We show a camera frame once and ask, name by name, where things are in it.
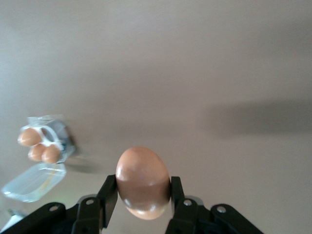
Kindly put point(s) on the brown egg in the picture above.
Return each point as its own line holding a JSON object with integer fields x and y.
{"x": 36, "y": 153}
{"x": 142, "y": 170}
{"x": 50, "y": 154}
{"x": 28, "y": 137}

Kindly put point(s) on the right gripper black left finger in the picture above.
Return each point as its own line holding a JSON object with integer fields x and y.
{"x": 97, "y": 214}

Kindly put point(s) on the clear plastic egg box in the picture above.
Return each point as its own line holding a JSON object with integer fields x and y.
{"x": 31, "y": 182}

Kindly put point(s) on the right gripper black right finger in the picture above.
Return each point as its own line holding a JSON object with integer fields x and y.
{"x": 190, "y": 217}

